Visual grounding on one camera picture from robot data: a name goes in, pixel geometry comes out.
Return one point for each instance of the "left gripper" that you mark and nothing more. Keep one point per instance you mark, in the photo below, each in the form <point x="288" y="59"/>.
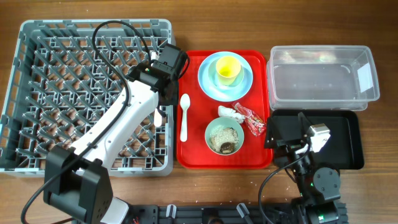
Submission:
<point x="175" y="98"/>

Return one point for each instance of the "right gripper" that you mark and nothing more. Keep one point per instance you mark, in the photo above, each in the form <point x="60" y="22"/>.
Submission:
<point x="288" y="147"/>

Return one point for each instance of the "white plastic spoon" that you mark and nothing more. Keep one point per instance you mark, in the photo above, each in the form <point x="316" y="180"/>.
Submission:
<point x="184" y="104"/>

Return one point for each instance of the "red candy wrapper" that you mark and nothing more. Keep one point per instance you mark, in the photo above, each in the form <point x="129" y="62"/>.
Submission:
<point x="255" y="124"/>

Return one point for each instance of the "yellow plastic cup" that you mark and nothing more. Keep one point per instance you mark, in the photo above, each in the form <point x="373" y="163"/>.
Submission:
<point x="227" y="68"/>

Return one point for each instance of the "green bowl with food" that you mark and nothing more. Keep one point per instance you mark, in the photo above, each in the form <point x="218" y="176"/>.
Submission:
<point x="224" y="136"/>

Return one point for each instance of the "white plastic fork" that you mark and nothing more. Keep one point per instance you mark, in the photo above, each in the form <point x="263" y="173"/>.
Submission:
<point x="157" y="118"/>

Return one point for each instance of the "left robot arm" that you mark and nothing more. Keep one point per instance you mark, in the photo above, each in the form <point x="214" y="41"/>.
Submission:
<point x="77" y="179"/>

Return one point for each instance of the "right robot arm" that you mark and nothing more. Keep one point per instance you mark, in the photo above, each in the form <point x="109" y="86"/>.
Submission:
<point x="319" y="186"/>

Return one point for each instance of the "black waste tray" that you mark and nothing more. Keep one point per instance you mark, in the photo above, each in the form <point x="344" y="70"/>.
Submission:
<point x="343" y="149"/>

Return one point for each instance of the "grey dishwasher rack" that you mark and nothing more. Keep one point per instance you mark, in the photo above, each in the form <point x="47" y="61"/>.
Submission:
<point x="64" y="77"/>

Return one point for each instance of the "red plastic tray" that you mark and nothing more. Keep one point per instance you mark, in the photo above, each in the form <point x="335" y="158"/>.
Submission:
<point x="194" y="153"/>

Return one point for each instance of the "light blue bowl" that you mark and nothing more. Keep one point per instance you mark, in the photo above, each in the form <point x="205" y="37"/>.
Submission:
<point x="213" y="76"/>

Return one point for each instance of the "clear plastic bin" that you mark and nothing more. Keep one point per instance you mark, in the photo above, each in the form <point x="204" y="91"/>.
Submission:
<point x="322" y="77"/>

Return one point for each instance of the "light blue plate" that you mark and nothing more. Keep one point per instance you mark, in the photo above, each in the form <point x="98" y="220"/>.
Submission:
<point x="224" y="95"/>

